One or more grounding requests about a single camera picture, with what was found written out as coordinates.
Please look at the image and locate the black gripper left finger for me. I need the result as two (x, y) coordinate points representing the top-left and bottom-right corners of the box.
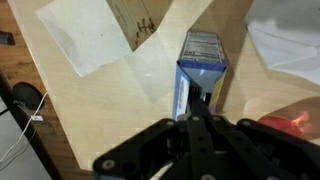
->
(93, 119), (187, 180)

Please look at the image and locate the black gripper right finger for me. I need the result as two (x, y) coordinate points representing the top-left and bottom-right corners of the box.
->
(187, 99), (320, 180)

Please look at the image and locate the blue snack box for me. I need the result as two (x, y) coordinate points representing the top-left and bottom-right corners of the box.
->
(172, 31), (227, 120)

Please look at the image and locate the beige cardboard box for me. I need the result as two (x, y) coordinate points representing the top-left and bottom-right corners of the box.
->
(106, 0), (173, 51)

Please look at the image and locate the white paper bag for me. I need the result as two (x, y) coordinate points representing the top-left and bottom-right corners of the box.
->
(245, 0), (320, 85)

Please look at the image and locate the pink liquid spray bottle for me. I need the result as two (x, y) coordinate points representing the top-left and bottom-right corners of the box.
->
(258, 111), (320, 140)

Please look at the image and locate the white paper sheet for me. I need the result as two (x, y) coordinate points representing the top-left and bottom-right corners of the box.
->
(36, 0), (132, 77)

